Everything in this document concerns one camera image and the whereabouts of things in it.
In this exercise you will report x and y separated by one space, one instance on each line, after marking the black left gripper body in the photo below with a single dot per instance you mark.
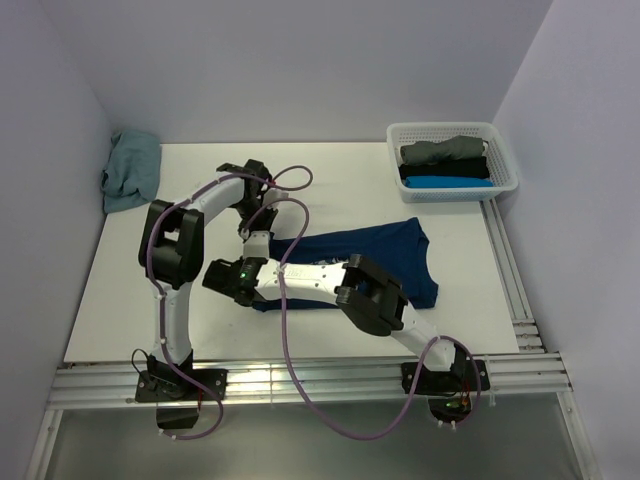
246 208

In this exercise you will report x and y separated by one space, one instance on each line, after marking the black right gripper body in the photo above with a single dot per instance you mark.
241 261

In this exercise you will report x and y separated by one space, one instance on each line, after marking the dark blue t shirt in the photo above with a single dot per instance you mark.
399 248

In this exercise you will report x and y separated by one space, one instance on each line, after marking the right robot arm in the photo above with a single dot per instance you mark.
371 298

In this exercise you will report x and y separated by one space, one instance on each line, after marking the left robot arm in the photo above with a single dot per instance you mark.
172 254

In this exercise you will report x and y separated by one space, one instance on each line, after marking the pale teal t shirt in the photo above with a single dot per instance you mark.
131 176

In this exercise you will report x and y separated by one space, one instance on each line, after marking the light blue rolled t shirt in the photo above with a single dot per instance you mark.
445 182

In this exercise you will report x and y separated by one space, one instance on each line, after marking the grey rolled t shirt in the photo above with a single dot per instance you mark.
456 148

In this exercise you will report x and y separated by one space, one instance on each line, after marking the black rolled t shirt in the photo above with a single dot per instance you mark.
469 168

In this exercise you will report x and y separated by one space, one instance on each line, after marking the white plastic basket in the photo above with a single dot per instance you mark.
499 160

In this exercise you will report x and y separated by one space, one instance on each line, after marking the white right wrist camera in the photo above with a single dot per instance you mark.
257 245

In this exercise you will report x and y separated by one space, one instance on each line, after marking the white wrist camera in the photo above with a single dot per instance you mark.
273 196
257 245

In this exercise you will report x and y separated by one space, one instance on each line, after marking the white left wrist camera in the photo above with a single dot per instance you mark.
273 196

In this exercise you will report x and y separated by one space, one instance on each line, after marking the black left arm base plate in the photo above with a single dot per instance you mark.
177 401

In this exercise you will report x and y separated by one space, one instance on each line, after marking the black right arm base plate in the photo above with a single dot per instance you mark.
451 393

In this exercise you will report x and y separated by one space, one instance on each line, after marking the aluminium frame rail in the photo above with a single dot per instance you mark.
533 370

